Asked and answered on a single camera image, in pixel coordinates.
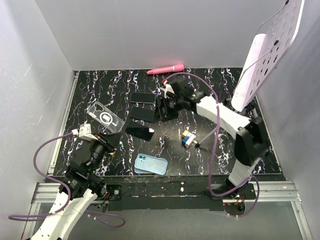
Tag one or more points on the blue cased phone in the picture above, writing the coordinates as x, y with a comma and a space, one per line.
140, 113

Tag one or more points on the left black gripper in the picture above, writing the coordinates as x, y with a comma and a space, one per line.
111, 140

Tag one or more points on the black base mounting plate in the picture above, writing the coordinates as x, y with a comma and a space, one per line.
172, 195

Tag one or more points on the black phone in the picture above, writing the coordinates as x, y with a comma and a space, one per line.
141, 132

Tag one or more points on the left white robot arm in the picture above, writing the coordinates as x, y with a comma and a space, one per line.
78, 189

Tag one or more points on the clear transparent phone case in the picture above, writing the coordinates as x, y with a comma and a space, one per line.
106, 117

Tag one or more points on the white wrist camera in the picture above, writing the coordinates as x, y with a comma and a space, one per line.
84, 132
167, 90

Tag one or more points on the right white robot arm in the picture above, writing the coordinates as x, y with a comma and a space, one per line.
250, 135

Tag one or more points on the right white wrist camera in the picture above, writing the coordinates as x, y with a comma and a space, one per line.
167, 90

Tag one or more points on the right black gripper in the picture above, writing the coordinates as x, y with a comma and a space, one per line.
162, 103

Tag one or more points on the pink microphone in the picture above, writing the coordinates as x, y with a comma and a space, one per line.
169, 69

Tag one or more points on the aluminium frame rail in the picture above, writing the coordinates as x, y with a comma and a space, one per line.
45, 192

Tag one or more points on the toy figure with blue body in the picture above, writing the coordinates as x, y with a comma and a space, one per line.
187, 138

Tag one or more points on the light blue phone case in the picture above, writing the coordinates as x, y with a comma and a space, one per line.
139, 171

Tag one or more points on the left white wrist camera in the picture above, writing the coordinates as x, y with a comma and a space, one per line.
84, 132

